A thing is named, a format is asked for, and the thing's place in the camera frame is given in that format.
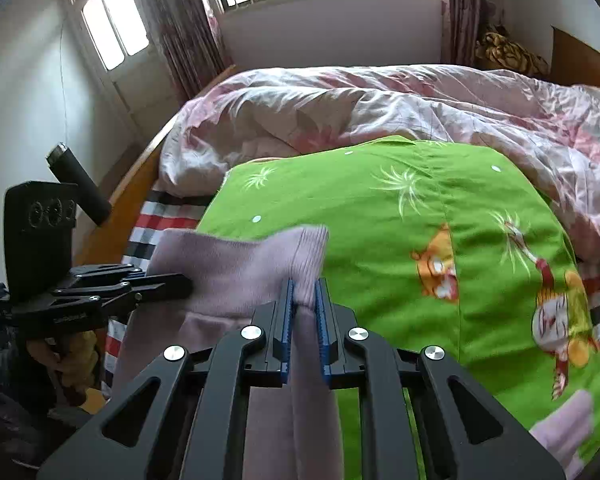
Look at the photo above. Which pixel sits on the green cartoon printed blanket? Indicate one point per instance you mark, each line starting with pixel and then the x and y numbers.
pixel 380 210

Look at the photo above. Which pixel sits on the patterned curtain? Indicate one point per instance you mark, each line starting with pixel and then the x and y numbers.
pixel 180 25
pixel 472 5

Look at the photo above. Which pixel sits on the person's left hand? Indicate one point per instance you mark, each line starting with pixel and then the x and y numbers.
pixel 75 362

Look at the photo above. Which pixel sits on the pink floral quilt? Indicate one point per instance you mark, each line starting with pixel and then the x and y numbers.
pixel 330 105

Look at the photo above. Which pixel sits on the mauve fleece pants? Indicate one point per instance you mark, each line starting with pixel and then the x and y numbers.
pixel 230 270

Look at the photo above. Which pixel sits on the white glazed door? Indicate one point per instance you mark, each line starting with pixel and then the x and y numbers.
pixel 115 25

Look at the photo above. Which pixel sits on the wooden bed frame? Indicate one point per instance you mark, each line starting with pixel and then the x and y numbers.
pixel 125 200

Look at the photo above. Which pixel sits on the yellow brown patterned cloth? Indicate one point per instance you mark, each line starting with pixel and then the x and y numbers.
pixel 510 52

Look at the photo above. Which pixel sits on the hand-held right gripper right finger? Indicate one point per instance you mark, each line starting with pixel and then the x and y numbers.
pixel 324 332

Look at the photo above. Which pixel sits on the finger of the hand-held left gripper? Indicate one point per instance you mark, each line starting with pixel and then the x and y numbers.
pixel 165 286
pixel 105 271

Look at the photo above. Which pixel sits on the plain wooden headboard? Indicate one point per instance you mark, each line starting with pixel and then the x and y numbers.
pixel 585 57

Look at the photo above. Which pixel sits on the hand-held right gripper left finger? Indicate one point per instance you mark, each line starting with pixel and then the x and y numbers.
pixel 288 325

